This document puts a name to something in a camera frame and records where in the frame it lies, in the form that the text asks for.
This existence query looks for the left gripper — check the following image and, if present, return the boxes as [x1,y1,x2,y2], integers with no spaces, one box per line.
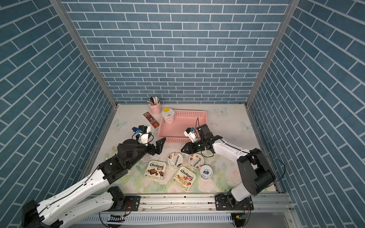
[125,137,166,168]

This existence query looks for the pink plastic basket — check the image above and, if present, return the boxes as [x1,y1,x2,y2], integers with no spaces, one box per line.
[158,110,207,143]

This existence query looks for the round Chobani yogurt dark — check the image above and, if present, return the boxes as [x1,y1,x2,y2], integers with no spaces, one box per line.
[167,152,183,169]

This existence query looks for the square Chobani flip chocolate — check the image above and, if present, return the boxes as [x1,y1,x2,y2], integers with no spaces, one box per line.
[144,160,166,181]

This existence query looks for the white yellow yogurt cup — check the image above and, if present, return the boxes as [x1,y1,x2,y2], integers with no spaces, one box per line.
[162,108,175,124]

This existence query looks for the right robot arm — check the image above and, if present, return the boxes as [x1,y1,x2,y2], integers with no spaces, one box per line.
[181,124,276,211]

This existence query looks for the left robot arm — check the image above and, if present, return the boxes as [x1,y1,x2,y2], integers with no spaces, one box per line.
[21,138,166,228]

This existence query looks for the round Chobani yogurt strawberry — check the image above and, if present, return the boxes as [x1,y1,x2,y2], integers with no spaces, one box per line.
[188,154,204,169]

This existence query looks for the small blue white yogurt cup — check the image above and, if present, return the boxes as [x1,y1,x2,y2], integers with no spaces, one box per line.
[200,165,213,180]

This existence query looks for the red pencil box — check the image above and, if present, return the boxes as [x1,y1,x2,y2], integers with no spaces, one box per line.
[143,112,160,129]

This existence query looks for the square Chobani flip strawberry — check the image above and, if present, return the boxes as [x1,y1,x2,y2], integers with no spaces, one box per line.
[172,167,196,192]

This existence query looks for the pink pen cup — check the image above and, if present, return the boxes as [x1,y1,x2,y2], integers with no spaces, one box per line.
[149,102,162,116]

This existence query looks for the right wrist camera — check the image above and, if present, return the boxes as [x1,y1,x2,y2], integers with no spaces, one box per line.
[184,128,197,143]

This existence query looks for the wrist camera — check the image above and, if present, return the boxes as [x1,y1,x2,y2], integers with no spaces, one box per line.
[137,125,151,145]
[184,128,197,143]

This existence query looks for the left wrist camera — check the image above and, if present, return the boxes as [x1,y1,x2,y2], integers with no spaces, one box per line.
[137,125,151,145]

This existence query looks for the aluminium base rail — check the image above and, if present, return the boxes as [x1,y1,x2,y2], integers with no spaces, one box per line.
[82,193,294,215]

